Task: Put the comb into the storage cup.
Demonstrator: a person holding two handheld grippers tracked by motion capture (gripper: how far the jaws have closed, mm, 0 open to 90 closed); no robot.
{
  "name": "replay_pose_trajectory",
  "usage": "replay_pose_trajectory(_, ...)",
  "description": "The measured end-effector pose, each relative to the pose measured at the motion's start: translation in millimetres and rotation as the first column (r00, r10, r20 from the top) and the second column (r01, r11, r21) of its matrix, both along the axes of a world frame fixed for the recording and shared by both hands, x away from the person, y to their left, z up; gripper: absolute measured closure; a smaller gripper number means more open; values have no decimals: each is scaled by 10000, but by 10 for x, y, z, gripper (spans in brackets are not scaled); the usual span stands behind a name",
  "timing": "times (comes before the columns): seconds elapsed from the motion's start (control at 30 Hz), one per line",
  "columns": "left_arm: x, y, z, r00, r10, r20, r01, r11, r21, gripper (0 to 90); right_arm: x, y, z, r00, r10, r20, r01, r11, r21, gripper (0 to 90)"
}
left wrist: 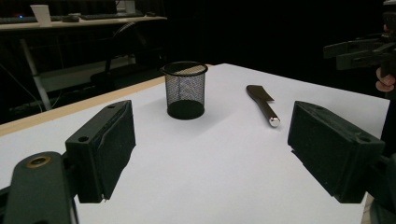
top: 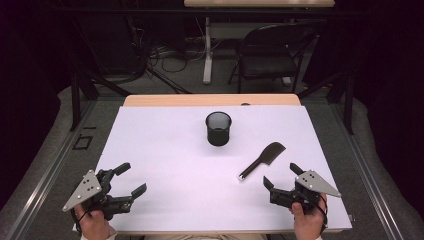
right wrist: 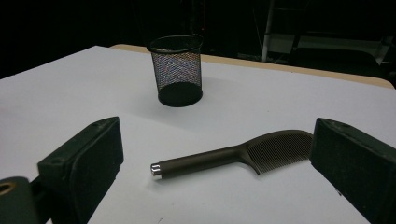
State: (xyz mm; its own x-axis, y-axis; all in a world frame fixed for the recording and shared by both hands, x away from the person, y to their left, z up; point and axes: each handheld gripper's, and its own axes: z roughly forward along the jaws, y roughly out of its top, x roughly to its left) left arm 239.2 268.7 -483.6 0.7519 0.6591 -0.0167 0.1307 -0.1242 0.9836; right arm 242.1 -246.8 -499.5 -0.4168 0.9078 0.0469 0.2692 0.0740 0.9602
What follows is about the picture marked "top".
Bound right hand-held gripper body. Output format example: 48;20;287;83
269;169;342;215

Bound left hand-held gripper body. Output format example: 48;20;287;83
62;169;135;221

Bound black spatula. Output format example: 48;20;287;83
238;141;287;182

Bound black mesh cup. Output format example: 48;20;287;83
205;111;233;147

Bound person's left hand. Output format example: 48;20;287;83
73;203;116;240

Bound person's right hand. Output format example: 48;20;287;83
290;193;328;240

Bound black tape rectangle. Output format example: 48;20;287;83
72;134;94;151

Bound white board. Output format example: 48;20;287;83
72;105;353;233

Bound black metal stand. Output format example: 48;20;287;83
296;71;355;135
68;71;133;132

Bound wooden table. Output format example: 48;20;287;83
72;93;353;236

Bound black folding chair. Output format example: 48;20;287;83
227;23;318;94

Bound white-legged desk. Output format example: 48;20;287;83
183;0;336;85

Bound right hand-held gripper cable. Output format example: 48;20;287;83
311;192;330;235

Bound hand-held gripper cable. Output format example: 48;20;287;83
69;204;88;235
311;192;330;235

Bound left hand-held gripper cable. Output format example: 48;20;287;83
69;204;88;235

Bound metal floor rail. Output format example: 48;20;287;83
329;103;405;240
4;99;98;240

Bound bundle of floor cables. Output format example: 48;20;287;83
131;16;208;75

